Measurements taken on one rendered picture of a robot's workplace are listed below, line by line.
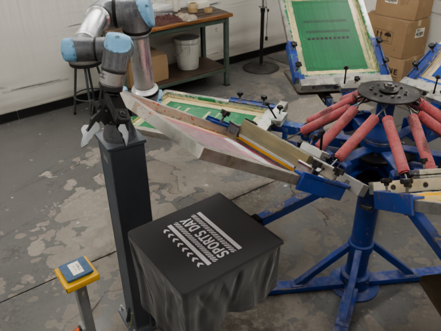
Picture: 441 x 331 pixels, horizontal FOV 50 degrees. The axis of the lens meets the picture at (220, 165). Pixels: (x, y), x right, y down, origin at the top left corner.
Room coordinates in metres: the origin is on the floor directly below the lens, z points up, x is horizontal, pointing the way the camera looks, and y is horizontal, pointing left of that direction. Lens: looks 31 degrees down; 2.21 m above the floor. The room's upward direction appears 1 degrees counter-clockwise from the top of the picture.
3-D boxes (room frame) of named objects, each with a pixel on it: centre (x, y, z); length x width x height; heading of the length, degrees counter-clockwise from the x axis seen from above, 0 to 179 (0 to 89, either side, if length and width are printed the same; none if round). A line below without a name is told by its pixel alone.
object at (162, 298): (1.39, 0.26, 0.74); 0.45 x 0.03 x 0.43; 36
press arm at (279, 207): (1.81, -0.33, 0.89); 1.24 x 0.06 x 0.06; 126
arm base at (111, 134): (1.95, 0.46, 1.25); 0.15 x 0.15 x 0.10
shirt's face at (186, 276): (1.52, 0.07, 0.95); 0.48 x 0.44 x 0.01; 126
